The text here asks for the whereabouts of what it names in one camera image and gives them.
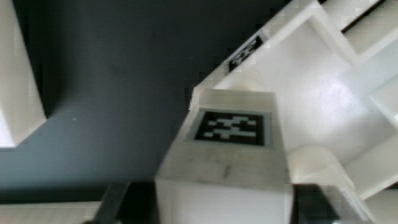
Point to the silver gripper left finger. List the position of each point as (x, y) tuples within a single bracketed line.
[(129, 204)]

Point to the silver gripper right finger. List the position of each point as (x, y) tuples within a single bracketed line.
[(328, 205)]

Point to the white chair back frame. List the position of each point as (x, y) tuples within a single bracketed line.
[(23, 111)]

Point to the white chair seat part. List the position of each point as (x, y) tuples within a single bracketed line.
[(321, 58)]

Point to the white chair leg block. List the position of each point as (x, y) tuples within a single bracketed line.
[(223, 180)]

